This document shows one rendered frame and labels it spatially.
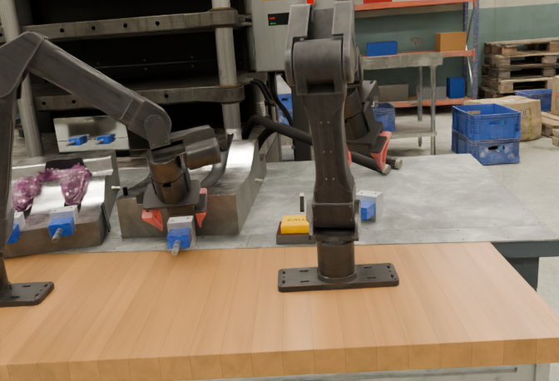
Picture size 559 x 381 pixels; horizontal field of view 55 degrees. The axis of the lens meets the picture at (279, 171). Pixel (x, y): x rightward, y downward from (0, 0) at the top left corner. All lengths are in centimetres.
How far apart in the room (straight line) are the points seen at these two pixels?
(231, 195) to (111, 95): 34
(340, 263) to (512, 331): 27
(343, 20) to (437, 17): 712
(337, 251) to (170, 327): 28
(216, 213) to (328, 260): 34
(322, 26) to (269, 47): 112
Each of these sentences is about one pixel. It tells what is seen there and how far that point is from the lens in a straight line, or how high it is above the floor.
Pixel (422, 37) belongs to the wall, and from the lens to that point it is 786.
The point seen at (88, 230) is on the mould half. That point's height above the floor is 84.
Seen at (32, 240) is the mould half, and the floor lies 83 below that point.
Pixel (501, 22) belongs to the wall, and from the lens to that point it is 806.
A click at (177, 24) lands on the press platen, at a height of 126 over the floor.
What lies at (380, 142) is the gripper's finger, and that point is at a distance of 109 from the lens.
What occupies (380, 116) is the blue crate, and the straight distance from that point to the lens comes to 493.
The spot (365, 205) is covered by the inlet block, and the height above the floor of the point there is 84.
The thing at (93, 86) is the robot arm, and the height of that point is 114.
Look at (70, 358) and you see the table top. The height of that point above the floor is 80.
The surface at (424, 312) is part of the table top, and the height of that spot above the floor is 80.
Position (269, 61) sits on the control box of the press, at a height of 111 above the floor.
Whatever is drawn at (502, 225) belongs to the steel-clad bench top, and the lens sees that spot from 118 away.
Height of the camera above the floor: 121
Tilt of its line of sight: 15 degrees down
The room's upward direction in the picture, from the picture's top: 4 degrees counter-clockwise
